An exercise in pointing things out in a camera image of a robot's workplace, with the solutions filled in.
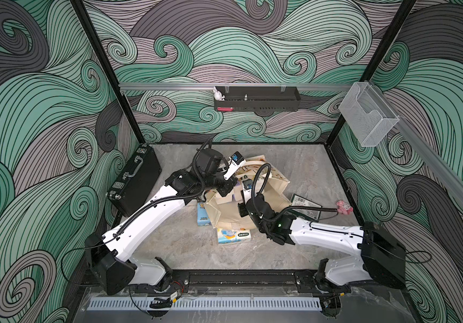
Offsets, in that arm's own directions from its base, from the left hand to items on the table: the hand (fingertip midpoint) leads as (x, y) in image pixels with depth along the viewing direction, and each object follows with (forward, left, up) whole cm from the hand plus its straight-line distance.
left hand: (234, 174), depth 72 cm
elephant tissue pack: (-14, +1, -22) cm, 27 cm away
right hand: (-1, -2, -11) cm, 12 cm away
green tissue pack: (-5, -34, -23) cm, 41 cm away
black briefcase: (+1, +42, -10) cm, 43 cm away
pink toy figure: (-1, -51, -25) cm, 57 cm away
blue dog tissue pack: (-7, +13, -22) cm, 27 cm away
